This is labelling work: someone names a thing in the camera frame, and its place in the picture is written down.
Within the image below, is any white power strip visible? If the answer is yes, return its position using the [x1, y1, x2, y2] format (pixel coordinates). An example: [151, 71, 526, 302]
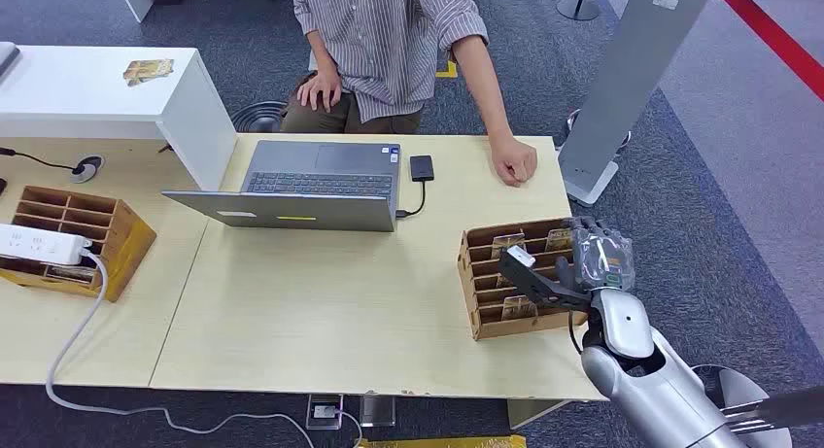
[0, 223, 94, 266]

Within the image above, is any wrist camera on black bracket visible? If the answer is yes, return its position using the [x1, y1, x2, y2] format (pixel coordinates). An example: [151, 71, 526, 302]
[497, 245, 592, 314]

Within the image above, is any grey flat device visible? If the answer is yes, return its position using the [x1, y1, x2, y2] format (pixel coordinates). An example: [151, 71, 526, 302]
[0, 41, 21, 80]

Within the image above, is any person's left hand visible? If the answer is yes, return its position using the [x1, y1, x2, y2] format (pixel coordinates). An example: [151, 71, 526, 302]
[489, 135, 538, 189]

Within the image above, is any dark bar with silver fork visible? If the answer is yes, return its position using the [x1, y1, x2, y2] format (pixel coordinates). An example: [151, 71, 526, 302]
[720, 385, 824, 436]

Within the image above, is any person's right hand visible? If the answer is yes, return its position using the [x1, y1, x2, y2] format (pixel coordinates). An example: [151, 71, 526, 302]
[295, 68, 344, 114]

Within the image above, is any white desk leg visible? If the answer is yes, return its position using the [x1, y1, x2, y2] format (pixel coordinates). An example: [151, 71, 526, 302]
[506, 399, 571, 431]

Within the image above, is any brown cardboard card rack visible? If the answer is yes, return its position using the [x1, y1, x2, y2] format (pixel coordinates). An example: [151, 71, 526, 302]
[457, 217, 590, 342]

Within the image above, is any thin black cable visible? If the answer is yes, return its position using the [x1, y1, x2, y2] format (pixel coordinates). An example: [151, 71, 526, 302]
[0, 147, 85, 174]

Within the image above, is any black drive cable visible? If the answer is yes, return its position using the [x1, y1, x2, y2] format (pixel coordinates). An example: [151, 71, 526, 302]
[395, 179, 429, 220]

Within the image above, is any grey floor box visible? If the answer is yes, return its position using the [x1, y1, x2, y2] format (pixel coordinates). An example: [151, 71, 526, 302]
[359, 395, 397, 429]

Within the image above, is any floor power socket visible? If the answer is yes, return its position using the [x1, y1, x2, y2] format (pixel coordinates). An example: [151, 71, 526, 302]
[305, 394, 344, 431]

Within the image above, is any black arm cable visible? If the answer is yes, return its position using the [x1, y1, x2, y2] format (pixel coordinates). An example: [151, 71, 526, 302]
[567, 311, 585, 357]

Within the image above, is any white power cable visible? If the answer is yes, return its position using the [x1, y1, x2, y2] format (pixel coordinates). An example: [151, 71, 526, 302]
[45, 250, 365, 448]

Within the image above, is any stack of gold cards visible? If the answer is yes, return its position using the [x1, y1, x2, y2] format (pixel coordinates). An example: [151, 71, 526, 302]
[122, 58, 176, 87]

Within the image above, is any grey desk cable grommet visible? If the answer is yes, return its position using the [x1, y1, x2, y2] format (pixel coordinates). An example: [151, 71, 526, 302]
[69, 155, 106, 185]

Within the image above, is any grey laptop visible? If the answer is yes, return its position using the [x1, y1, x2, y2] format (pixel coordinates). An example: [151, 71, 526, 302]
[160, 139, 403, 234]

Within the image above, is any black round stool base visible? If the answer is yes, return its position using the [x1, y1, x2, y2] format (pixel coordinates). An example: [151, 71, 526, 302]
[230, 100, 289, 135]

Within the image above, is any white cabinet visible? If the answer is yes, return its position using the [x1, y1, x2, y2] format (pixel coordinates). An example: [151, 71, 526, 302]
[0, 44, 239, 192]

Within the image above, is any brown wooden slot rack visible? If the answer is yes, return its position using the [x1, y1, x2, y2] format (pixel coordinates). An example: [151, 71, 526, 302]
[0, 185, 158, 303]

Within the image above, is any black stanchion post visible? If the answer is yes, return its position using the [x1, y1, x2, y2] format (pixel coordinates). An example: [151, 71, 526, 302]
[556, 0, 601, 22]

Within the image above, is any grey kiosk stand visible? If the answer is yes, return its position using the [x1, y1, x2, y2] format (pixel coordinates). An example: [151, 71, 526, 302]
[556, 0, 719, 208]

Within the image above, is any red barrier belt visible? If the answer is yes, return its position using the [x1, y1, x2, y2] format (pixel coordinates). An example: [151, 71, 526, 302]
[715, 0, 824, 103]

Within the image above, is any silver round disc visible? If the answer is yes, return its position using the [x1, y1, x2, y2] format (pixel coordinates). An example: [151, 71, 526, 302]
[692, 364, 794, 448]

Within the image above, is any person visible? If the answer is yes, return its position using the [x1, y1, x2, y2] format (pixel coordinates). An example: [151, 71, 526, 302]
[280, 0, 538, 189]

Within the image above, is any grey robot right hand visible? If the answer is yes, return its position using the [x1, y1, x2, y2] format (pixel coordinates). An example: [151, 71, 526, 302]
[554, 216, 636, 295]

